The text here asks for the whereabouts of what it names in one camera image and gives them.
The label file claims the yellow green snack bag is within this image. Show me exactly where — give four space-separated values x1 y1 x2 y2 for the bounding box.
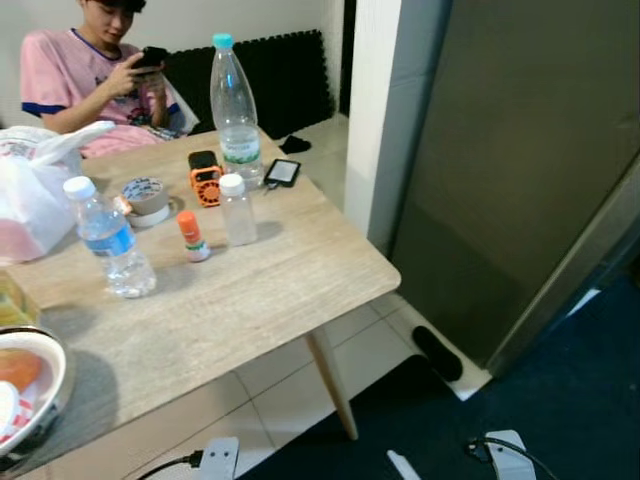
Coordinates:
0 270 43 331

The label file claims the large bowl with food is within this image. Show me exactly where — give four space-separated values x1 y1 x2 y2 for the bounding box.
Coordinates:
0 325 76 471

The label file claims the black phone in hands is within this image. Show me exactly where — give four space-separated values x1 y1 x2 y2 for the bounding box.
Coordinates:
135 45 169 73

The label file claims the small bottle orange cap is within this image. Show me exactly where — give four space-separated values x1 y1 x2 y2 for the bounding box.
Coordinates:
176 210 212 264

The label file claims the dark floor mat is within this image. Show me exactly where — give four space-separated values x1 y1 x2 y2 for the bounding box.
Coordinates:
235 270 640 480

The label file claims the white plastic shopping bag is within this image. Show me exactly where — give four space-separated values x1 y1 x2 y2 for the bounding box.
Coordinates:
0 120 116 266

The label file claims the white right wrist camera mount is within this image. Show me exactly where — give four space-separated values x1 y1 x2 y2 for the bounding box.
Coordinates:
483 430 538 480

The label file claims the clear bottle white cap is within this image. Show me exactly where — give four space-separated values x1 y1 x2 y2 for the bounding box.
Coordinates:
218 173 258 247

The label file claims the water bottle blue label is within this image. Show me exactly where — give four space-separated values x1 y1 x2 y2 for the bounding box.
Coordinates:
62 176 158 299

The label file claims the clear water bottle teal cap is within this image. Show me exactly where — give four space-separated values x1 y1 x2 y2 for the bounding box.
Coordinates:
208 33 266 191

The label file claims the grey tape roll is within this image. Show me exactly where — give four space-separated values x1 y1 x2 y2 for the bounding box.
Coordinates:
120 177 171 229

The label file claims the grey fridge cabinet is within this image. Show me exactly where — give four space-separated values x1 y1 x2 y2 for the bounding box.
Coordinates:
388 0 640 376

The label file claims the black slipper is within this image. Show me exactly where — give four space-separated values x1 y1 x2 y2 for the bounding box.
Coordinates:
278 135 313 156

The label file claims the orange and black device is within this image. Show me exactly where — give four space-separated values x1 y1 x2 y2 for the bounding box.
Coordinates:
187 150 224 209

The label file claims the person in pink shirt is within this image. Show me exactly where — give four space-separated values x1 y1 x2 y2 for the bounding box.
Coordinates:
20 0 186 161

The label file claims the black foam wall mat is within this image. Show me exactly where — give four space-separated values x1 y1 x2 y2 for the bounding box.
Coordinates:
160 28 336 141

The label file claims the black oval object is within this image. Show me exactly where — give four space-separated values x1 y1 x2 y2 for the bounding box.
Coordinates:
412 325 466 383

